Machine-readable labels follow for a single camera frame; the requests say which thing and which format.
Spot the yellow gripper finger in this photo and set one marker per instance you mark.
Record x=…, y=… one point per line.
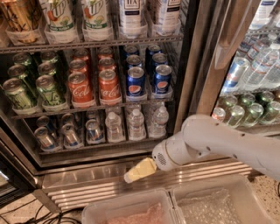
x=144, y=168

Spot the clear water bottle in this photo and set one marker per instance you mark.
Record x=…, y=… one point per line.
x=114, y=128
x=157, y=127
x=136, y=125

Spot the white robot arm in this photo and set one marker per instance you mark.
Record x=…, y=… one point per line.
x=202, y=135

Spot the bottom shelf right energy can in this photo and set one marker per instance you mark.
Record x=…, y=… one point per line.
x=94, y=132

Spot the shelf energy can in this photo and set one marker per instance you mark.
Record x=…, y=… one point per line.
x=94, y=132
x=46, y=140
x=71, y=137

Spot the bottom shelf middle energy can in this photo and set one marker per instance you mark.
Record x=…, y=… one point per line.
x=71, y=137

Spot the bottom shelf left energy can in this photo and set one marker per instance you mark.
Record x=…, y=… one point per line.
x=46, y=140

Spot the left white tea bottle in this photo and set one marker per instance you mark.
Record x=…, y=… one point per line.
x=132, y=21

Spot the white tea bottle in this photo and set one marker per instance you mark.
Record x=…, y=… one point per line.
x=132, y=21
x=165, y=15

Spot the right white tea bottle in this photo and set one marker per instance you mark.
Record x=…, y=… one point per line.
x=165, y=15

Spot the right 7up bottle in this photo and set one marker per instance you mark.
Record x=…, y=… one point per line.
x=97, y=19

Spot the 7up bottle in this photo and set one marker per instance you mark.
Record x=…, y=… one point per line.
x=97, y=19
x=60, y=25

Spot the left 7up bottle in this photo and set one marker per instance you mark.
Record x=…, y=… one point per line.
x=60, y=25

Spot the left clear plastic bin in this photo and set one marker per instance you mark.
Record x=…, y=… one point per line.
x=147, y=207

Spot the clear plastic bin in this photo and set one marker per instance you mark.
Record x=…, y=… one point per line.
x=221, y=200
x=147, y=207

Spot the front left blue pepsi can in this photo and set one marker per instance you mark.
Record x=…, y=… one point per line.
x=135, y=81

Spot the blue pepsi can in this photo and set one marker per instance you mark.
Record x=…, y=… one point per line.
x=135, y=81
x=162, y=79

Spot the front right red cola can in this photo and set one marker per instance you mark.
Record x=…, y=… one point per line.
x=109, y=87

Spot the red cola can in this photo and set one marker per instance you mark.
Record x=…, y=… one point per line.
x=81, y=91
x=109, y=87

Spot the right clear plastic bin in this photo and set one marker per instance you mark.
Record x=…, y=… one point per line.
x=221, y=200

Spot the front right blue pepsi can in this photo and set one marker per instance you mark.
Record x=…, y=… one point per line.
x=162, y=79

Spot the front left red cola can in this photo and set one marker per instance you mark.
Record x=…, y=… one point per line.
x=81, y=91

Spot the front right green can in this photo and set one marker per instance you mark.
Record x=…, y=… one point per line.
x=51, y=93

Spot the green can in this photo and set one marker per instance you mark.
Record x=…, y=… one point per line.
x=51, y=93
x=19, y=95

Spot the front left green can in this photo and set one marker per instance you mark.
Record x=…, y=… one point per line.
x=19, y=95

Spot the gold tall can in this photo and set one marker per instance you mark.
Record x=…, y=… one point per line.
x=22, y=16

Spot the steel fridge door frame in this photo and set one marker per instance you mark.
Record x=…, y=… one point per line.
x=213, y=31

